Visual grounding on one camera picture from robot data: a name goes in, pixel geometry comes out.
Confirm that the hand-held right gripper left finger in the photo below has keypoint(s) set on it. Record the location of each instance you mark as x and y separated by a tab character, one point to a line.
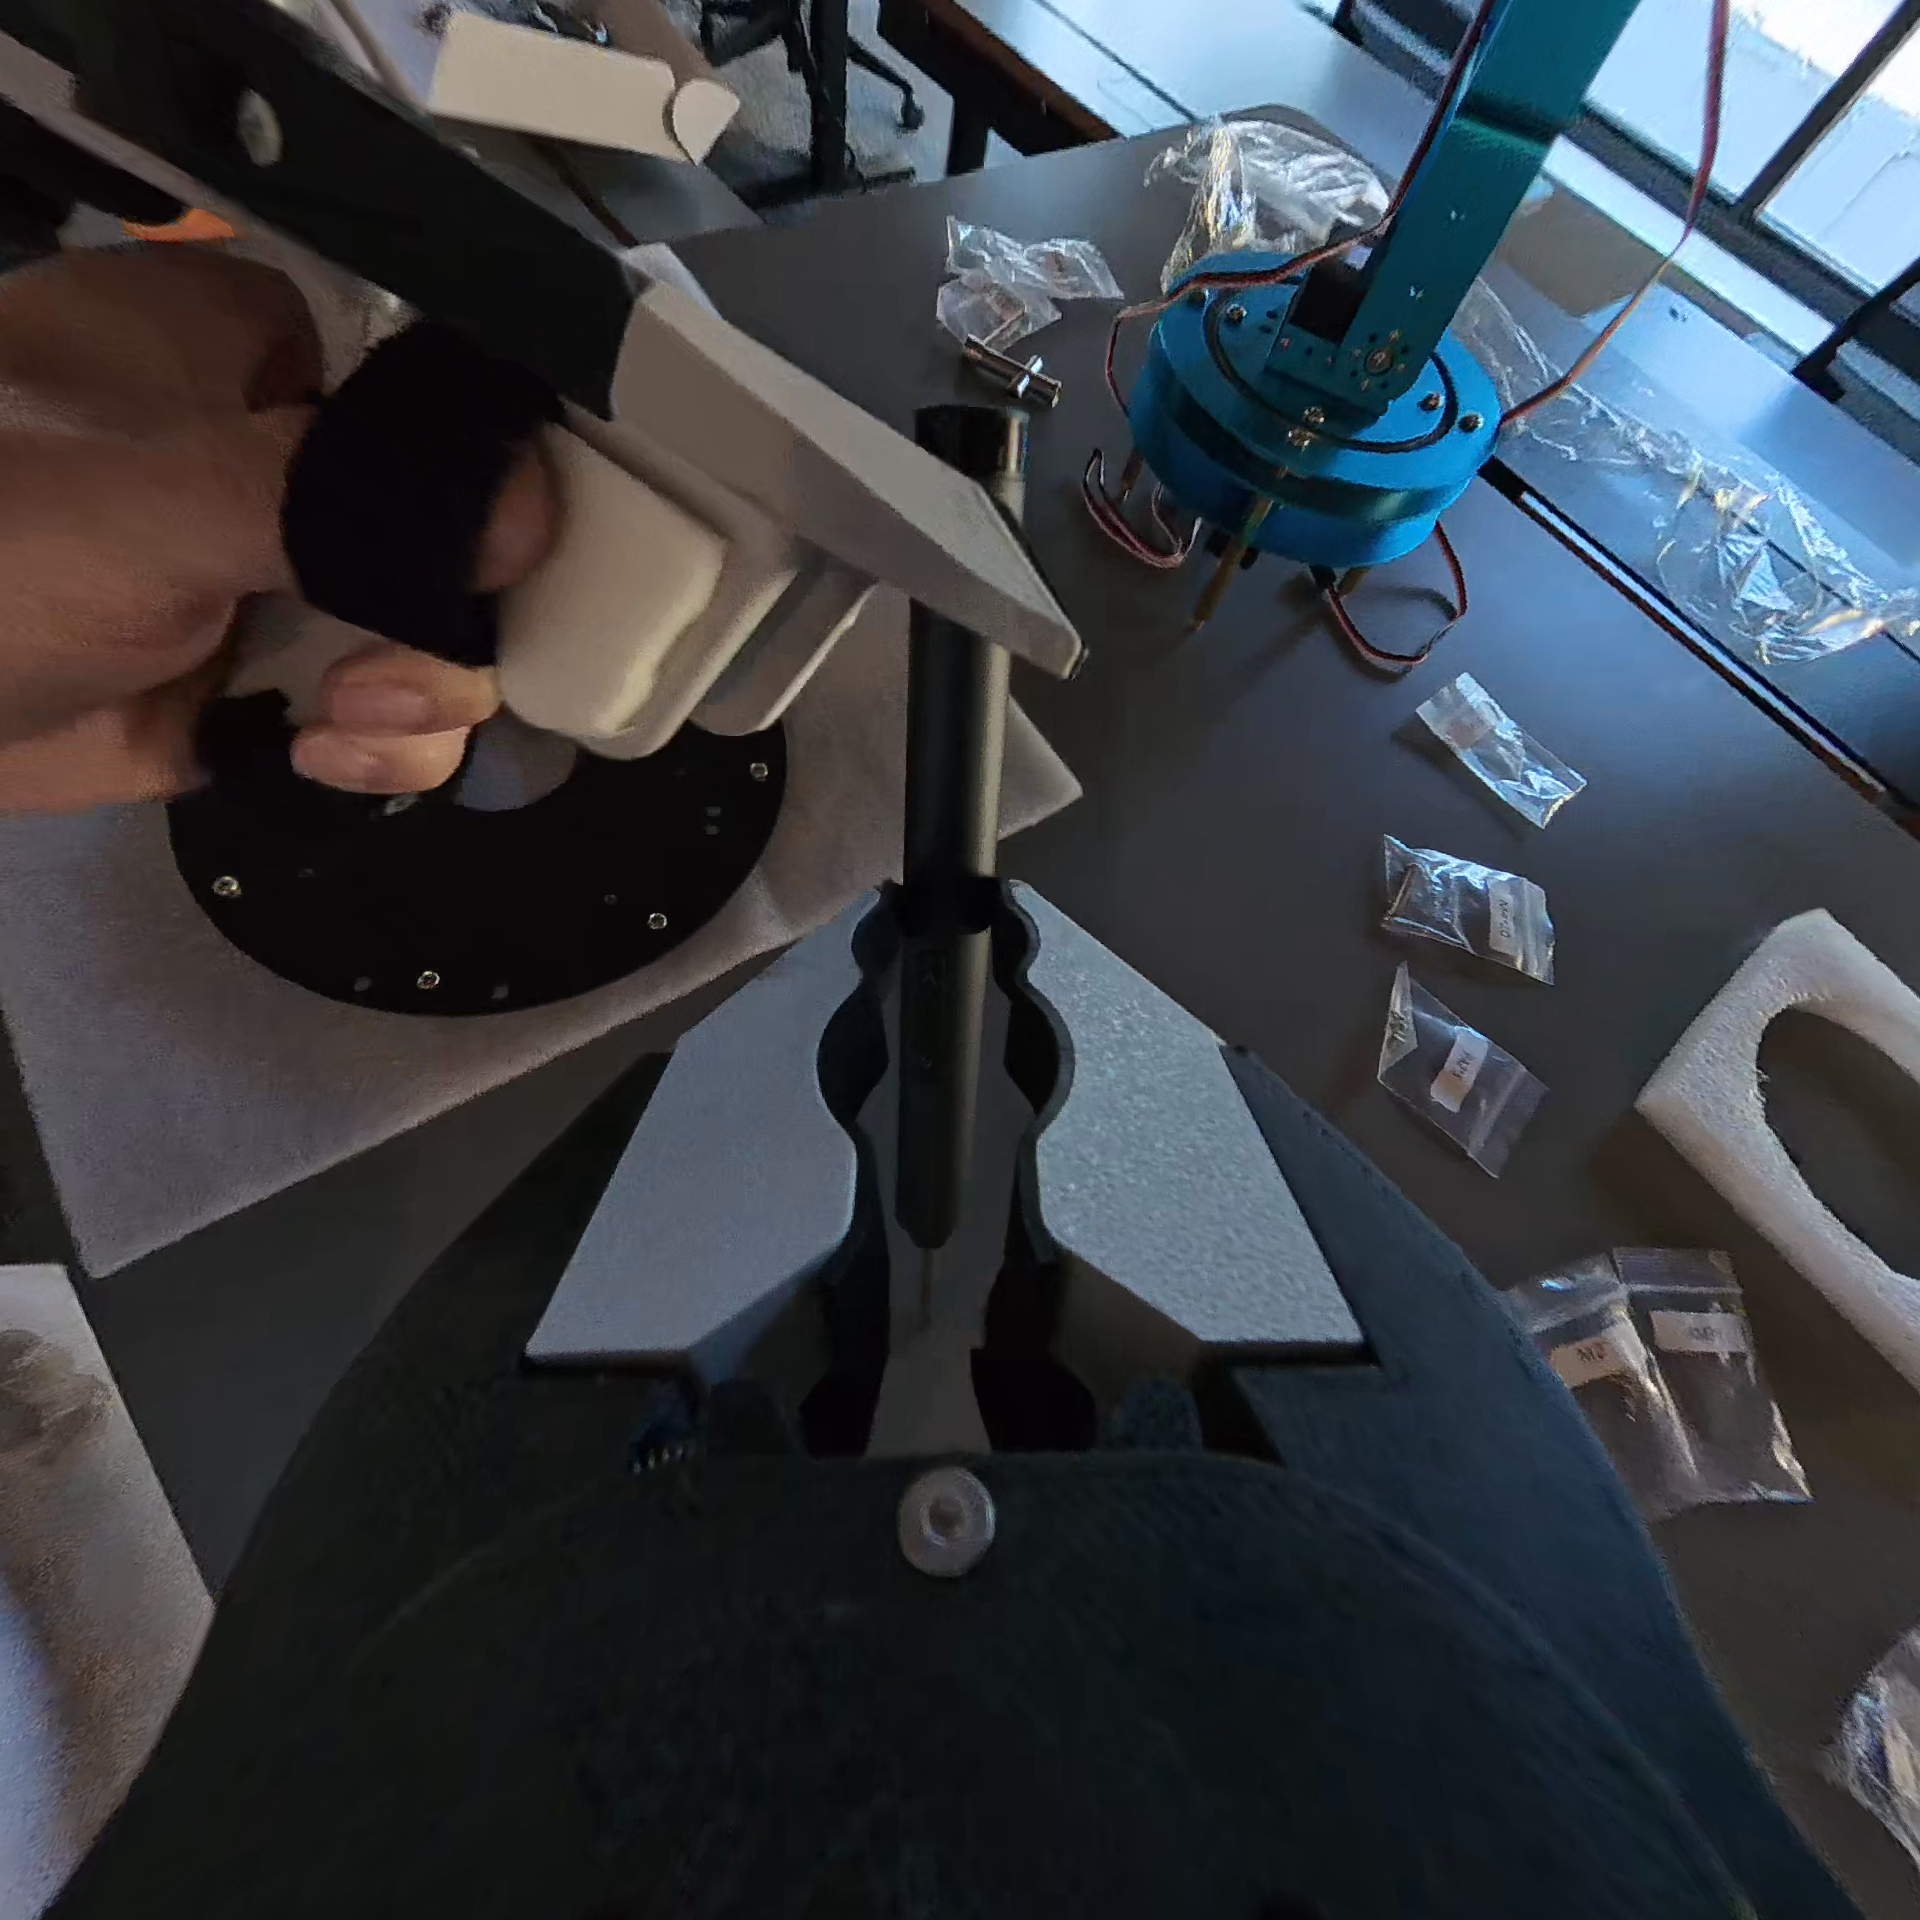
706	1188

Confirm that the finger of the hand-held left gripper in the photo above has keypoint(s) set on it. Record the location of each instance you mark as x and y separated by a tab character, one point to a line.
842	451

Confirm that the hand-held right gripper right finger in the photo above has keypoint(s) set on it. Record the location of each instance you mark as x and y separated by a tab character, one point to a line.
1188	1188

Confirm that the black metal base plate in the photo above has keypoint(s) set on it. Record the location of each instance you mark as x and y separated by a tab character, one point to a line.
524	900

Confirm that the dark grey electric screwdriver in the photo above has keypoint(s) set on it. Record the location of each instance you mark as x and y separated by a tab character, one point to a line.
944	782

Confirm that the white foam block with hole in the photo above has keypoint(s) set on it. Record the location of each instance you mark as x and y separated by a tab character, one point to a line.
1703	1095

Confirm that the blue toy robot arm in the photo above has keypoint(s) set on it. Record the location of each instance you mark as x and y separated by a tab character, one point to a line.
1304	451

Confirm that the person's left hand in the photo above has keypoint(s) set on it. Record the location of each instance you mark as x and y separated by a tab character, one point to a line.
120	525

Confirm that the silver metal socket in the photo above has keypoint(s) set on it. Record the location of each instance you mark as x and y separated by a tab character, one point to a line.
1006	369

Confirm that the small clear screw bag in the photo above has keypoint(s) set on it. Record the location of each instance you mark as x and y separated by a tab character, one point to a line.
1727	1378
1050	261
1499	748
1583	1397
1883	1754
1465	910
991	308
1465	1072

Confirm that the open beige cardboard box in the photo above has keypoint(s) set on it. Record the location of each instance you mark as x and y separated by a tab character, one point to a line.
570	88

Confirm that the black chair base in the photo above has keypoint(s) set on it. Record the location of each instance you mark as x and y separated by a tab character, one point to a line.
834	77

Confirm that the white foam sheet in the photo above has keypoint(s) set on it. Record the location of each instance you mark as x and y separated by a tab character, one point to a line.
227	1111

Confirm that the wooden edged table black legs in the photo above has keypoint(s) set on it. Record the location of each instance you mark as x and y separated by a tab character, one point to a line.
1200	44

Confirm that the white paper with grey picture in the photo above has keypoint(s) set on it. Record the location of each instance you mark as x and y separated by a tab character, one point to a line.
91	1574

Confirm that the black framed window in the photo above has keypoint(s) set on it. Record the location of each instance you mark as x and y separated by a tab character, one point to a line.
1802	151

